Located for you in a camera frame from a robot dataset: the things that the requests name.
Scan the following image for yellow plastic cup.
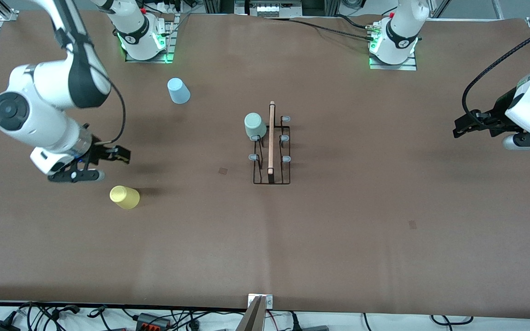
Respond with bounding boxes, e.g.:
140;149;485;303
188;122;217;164
109;185;140;210

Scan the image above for pale green plastic cup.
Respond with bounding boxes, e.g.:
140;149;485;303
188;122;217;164
244;113;267;140

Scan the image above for black wire cup holder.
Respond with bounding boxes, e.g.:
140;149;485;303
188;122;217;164
248;101;292;185

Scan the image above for light blue plastic cup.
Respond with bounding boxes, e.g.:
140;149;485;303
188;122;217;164
167;78;191;105

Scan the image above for aluminium corner extrusion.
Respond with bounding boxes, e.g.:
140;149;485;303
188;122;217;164
0;0;20;22

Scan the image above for black orange connector box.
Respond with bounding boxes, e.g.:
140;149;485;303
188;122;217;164
135;313;172;330

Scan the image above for brown table mat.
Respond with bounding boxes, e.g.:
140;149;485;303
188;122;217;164
0;10;530;320

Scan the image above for white power strip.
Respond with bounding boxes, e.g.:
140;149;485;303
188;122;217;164
246;2;303;17

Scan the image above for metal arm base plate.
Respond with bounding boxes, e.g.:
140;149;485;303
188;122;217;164
125;13;177;64
369;44;418;71

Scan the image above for thick black cable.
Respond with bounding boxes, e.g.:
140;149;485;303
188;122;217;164
334;14;369;30

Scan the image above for thin black cable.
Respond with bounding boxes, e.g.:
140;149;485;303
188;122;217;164
265;17;374;41

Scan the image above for black looped floor cable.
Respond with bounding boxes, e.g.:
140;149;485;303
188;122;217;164
430;314;473;326

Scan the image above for aluminium profile bracket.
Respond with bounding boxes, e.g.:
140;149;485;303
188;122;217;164
235;294;275;331

